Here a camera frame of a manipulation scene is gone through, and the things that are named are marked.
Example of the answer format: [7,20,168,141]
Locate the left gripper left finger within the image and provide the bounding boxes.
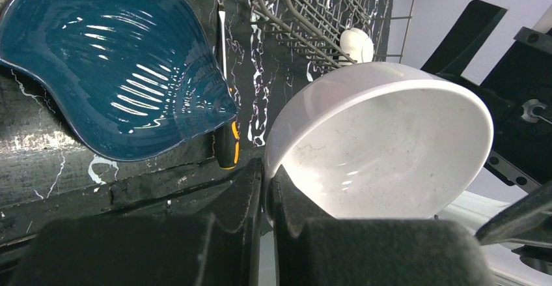
[1,158,262,285]

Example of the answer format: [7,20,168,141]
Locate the yellow black screwdriver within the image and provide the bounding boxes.
[214,1,240,170]

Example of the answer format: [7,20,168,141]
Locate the grey wire dish rack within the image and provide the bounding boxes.
[249,0,412,71]

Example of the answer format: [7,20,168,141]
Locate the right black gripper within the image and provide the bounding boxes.
[421,0,551,246]

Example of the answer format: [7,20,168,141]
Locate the blue shell shaped plate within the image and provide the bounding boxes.
[1,0,238,162]

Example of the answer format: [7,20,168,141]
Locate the small patterned flower dish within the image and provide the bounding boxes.
[339,27,374,63]

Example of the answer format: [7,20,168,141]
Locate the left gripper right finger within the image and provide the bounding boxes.
[265,167,495,285]

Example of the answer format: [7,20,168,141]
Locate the white bowl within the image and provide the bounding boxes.
[263,62,494,219]

